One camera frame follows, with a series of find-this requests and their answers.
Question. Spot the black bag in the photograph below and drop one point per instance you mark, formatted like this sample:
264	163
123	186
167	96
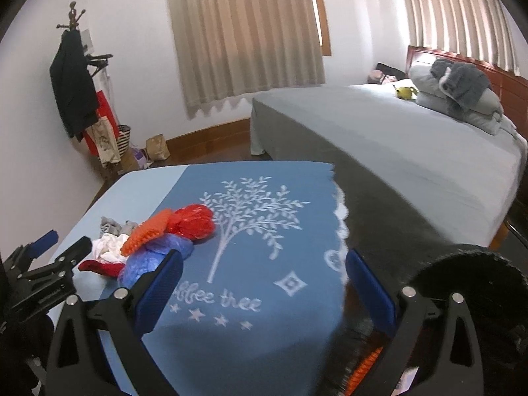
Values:
392	71

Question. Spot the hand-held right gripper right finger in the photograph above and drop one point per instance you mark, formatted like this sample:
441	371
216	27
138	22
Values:
371	293

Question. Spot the wooden window frame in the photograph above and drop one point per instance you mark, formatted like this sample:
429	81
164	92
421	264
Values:
324	12

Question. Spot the bed with grey sheet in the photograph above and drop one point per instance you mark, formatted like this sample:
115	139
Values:
392	152

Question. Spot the blue plastic bag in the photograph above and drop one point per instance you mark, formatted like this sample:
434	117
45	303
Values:
148	262

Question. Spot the red plastic bag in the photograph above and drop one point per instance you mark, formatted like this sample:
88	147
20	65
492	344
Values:
192	220

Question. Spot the yellow plush toy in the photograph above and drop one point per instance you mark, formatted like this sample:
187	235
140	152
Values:
404	93

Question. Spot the black coat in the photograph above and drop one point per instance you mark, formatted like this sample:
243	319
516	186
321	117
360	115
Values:
74	86

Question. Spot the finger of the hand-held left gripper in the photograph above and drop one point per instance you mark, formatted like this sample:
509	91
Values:
68	258
43	241

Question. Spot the blue tree print tablecloth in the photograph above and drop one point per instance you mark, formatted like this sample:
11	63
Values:
255	255

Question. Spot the orange knitted mat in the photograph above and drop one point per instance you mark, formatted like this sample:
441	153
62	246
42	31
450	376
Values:
365	365
142	233

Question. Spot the red knit glove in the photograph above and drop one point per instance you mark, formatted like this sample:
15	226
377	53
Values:
103	268

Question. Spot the light grey folded duvet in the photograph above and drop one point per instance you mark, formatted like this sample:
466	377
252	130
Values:
425	80

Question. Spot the dark grey blanket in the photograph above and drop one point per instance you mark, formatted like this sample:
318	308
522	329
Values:
464	82

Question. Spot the purple and white bag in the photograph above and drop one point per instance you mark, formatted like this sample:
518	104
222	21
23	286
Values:
141	156

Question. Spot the red wooden headboard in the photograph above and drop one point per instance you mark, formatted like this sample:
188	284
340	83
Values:
507	82

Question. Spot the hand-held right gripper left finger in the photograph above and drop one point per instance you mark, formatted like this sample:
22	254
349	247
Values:
159	288

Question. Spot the white cloth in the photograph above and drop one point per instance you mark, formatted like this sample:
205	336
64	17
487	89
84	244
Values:
109	247

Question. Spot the grey sock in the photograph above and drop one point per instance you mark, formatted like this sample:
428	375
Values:
113	226

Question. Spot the wooden coat rack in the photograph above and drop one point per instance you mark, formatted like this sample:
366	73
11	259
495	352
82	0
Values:
74	14

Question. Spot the brown paper bag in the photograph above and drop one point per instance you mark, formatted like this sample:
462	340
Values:
158	148

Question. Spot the black lined trash bin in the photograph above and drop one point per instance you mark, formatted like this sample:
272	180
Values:
474	264

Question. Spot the pink plush toy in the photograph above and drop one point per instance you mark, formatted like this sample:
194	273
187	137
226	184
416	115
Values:
376	77

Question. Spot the striped bag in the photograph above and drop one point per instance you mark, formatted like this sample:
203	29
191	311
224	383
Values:
123	142

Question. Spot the beige pleated curtain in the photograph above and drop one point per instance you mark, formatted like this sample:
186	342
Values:
243	37
458	12

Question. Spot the canvas tote bag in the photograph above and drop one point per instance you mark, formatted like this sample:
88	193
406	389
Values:
107	140

